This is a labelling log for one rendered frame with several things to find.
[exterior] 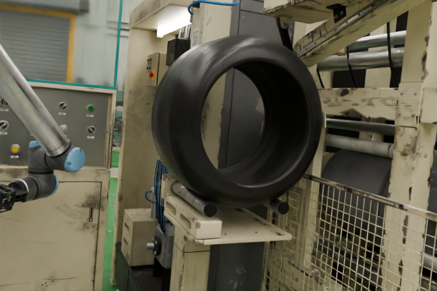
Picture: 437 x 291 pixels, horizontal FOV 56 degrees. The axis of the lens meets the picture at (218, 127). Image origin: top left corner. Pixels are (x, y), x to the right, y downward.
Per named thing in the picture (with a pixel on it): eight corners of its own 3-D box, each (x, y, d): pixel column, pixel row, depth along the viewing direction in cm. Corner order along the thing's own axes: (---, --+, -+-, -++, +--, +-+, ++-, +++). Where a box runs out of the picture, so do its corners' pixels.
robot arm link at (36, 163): (64, 141, 157) (63, 173, 157) (43, 138, 162) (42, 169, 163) (44, 142, 148) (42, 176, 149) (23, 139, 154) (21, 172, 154)
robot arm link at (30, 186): (20, 173, 151) (13, 197, 152) (10, 175, 146) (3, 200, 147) (39, 182, 148) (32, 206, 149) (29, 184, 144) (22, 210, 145)
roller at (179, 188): (171, 192, 164) (172, 181, 163) (181, 192, 165) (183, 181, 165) (203, 217, 132) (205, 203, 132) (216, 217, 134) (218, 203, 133)
